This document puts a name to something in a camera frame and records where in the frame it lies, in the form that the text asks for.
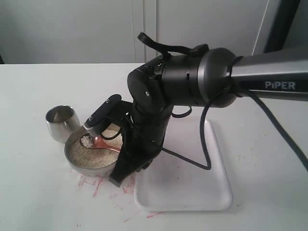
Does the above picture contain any steel bowl of rice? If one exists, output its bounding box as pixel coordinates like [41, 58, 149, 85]
[64, 127, 123, 178]

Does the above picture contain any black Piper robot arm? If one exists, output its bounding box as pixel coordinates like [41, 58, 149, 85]
[109, 48, 308, 186]

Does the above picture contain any white cabinet behind table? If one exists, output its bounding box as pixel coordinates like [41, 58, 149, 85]
[0, 0, 308, 64]

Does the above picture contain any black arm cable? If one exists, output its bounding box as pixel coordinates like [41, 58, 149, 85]
[137, 32, 308, 174]

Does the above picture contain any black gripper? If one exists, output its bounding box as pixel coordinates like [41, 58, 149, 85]
[109, 102, 173, 187]

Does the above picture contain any brown wooden spoon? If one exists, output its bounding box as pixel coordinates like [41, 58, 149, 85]
[79, 134, 120, 153]

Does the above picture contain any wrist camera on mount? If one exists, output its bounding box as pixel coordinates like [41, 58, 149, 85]
[83, 94, 133, 138]

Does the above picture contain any small steel cup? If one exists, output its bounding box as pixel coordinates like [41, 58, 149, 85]
[45, 105, 80, 143]

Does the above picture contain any white plastic tray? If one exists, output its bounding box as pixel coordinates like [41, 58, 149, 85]
[135, 117, 233, 212]

